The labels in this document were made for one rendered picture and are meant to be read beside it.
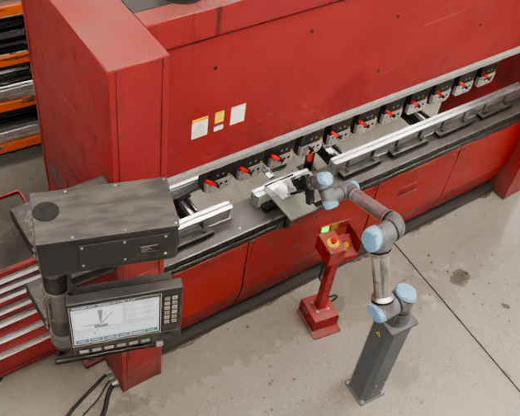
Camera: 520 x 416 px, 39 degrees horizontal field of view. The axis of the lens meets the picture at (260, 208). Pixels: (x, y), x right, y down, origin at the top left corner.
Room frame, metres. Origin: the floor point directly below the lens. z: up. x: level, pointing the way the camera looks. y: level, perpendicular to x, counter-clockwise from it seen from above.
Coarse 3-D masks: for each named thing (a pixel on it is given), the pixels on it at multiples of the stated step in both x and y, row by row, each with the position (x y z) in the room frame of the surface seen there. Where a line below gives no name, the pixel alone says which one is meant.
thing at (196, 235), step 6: (204, 228) 2.61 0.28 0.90; (210, 228) 2.62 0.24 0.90; (192, 234) 2.55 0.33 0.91; (198, 234) 2.56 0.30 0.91; (204, 234) 2.56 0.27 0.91; (210, 234) 2.58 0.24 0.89; (180, 240) 2.50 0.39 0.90; (186, 240) 2.50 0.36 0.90; (192, 240) 2.51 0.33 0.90; (198, 240) 2.53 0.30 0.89; (180, 246) 2.46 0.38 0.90; (186, 246) 2.48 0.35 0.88
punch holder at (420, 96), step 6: (426, 90) 3.59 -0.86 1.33; (408, 96) 3.53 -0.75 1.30; (414, 96) 3.53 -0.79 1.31; (420, 96) 3.56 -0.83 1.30; (426, 96) 3.60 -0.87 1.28; (408, 102) 3.52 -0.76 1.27; (420, 102) 3.57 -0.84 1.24; (408, 108) 3.51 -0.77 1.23; (414, 108) 3.55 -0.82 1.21; (420, 108) 3.59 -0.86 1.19; (408, 114) 3.52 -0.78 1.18
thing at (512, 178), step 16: (512, 64) 4.48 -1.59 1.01; (496, 80) 4.53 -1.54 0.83; (512, 80) 4.44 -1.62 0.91; (464, 96) 4.68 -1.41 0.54; (480, 96) 4.58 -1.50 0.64; (512, 160) 4.24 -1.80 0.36; (496, 176) 4.28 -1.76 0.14; (512, 176) 4.19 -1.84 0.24; (496, 192) 4.23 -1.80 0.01; (512, 192) 4.24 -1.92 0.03
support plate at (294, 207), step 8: (288, 184) 2.95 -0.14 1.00; (272, 192) 2.87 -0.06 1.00; (272, 200) 2.82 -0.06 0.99; (280, 200) 2.82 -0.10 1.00; (288, 200) 2.83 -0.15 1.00; (296, 200) 2.84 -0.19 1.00; (304, 200) 2.85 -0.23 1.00; (280, 208) 2.76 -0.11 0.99; (288, 208) 2.77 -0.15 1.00; (296, 208) 2.78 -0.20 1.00; (304, 208) 2.79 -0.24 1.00; (312, 208) 2.80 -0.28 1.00; (288, 216) 2.71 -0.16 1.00; (296, 216) 2.72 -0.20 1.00
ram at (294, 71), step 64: (384, 0) 3.22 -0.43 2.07; (448, 0) 3.54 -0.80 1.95; (512, 0) 3.92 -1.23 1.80; (192, 64) 2.52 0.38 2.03; (256, 64) 2.74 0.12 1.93; (320, 64) 3.00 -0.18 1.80; (384, 64) 3.31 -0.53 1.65; (448, 64) 3.67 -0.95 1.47; (256, 128) 2.78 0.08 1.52; (320, 128) 3.07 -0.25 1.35
